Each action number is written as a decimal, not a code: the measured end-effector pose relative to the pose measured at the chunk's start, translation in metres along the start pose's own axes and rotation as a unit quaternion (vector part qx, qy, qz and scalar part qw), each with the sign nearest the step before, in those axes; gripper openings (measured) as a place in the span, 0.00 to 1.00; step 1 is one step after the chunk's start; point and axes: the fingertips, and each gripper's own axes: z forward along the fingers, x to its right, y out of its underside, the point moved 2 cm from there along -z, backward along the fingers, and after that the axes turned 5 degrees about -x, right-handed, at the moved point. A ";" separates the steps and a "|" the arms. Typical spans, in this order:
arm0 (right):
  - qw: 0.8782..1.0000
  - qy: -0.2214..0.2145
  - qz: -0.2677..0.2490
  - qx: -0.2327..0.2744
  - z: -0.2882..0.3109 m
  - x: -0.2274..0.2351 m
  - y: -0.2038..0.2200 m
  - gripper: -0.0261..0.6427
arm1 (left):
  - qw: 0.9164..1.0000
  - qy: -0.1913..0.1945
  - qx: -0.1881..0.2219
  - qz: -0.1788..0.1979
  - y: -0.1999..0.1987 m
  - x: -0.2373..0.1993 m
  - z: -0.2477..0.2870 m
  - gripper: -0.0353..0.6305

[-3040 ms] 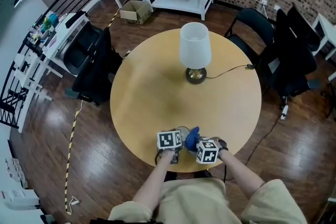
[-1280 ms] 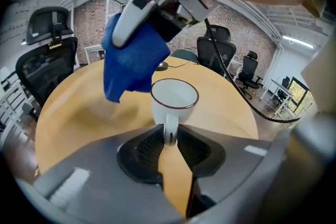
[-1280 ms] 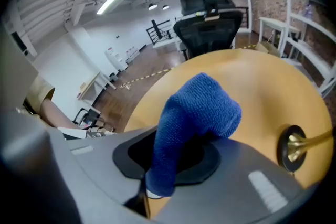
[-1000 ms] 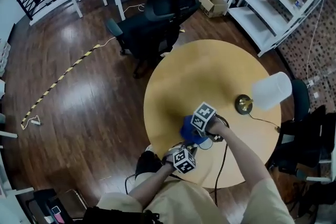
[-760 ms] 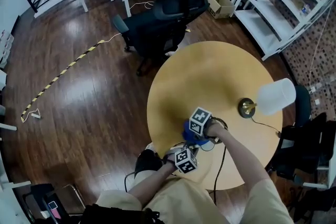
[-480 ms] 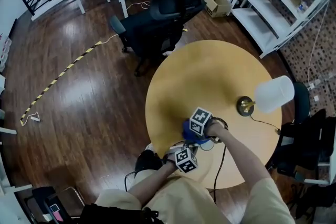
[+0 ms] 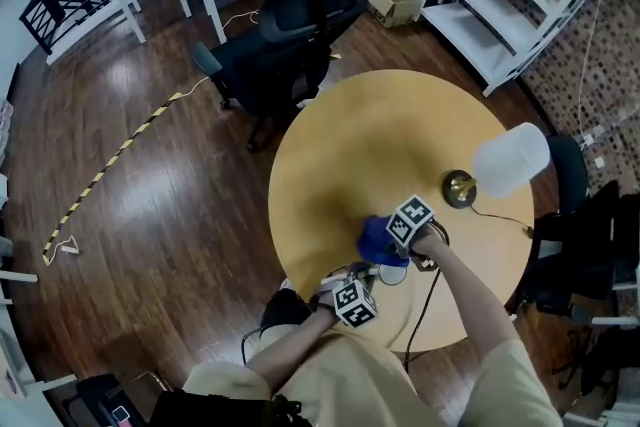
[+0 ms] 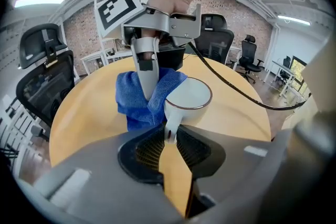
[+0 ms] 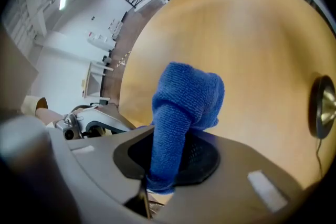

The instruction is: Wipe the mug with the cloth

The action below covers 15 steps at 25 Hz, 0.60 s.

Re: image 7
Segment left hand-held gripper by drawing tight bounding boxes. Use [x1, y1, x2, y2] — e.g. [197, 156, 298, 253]
[312, 264, 380, 329]

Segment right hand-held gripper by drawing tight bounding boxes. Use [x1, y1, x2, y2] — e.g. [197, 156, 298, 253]
[385, 194, 451, 274]

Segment blue cloth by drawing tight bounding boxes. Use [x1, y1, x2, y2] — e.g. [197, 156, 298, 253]
[355, 214, 411, 269]

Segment white cup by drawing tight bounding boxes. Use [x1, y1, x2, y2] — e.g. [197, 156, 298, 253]
[378, 263, 409, 286]

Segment person's left forearm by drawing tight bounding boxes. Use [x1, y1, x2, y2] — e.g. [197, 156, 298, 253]
[244, 304, 341, 391]

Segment person's right forearm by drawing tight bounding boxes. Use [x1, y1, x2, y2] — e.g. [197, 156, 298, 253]
[412, 234, 521, 361]

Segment person's black trousers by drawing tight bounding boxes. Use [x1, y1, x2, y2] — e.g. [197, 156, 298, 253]
[260, 287, 314, 331]

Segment person's beige shirt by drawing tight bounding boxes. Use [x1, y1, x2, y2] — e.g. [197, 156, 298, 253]
[182, 329, 564, 427]

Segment table lamp with white shade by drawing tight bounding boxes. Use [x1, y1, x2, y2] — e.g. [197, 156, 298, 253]
[441, 122, 551, 210]

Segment black folding chair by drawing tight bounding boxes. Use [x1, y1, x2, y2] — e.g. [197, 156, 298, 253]
[547, 133, 590, 216]

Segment black office chair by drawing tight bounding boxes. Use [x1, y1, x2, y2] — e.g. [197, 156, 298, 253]
[192, 0, 369, 151]
[519, 179, 640, 316]

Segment open cardboard box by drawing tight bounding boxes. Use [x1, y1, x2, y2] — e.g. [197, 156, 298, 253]
[359, 0, 423, 29]

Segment white shelving unit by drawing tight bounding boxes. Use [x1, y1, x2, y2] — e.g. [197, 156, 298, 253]
[419, 0, 625, 97]

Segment yellow black hazard tape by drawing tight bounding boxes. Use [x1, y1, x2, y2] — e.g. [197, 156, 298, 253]
[42, 91, 184, 266]

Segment black lamp cable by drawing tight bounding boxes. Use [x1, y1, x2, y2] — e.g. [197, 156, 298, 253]
[467, 204, 534, 236]

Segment white wall cable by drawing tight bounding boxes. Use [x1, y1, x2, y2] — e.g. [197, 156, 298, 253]
[577, 0, 609, 141]

